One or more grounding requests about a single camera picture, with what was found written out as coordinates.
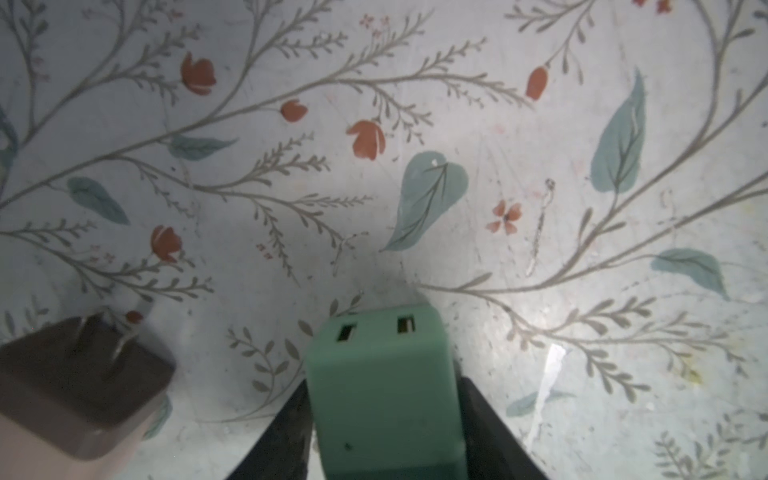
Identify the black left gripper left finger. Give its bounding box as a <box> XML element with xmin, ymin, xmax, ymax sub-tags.
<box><xmin>227</xmin><ymin>381</ymin><xmax>313</xmax><ymax>480</ymax></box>

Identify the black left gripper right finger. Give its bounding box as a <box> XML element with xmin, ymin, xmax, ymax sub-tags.
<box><xmin>458</xmin><ymin>377</ymin><xmax>547</xmax><ymax>480</ymax></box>

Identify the green charger plug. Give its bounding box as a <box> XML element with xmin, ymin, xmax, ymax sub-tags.
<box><xmin>305</xmin><ymin>303</ymin><xmax>468</xmax><ymax>479</ymax></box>

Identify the pink charger plug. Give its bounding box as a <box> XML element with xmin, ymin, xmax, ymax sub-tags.
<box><xmin>1</xmin><ymin>314</ymin><xmax>175</xmax><ymax>479</ymax></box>

